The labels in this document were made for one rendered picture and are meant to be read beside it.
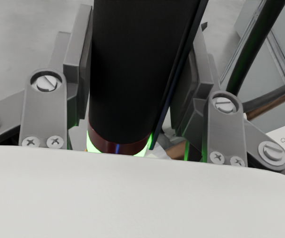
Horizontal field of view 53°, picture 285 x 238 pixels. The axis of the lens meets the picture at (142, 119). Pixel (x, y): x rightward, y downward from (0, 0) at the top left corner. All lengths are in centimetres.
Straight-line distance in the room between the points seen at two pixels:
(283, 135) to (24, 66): 219
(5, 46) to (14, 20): 40
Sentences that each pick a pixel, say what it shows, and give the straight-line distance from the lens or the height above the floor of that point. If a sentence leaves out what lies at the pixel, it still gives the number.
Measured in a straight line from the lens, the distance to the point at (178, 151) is 24.
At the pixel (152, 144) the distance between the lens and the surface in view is 15.
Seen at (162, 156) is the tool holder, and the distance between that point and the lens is 23.
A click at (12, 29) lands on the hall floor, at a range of 296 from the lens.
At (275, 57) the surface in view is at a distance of 141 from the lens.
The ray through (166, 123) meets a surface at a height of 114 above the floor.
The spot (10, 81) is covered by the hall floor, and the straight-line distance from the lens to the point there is 243.
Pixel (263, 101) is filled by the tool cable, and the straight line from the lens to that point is 29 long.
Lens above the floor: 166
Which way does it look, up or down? 49 degrees down
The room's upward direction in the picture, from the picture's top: 15 degrees clockwise
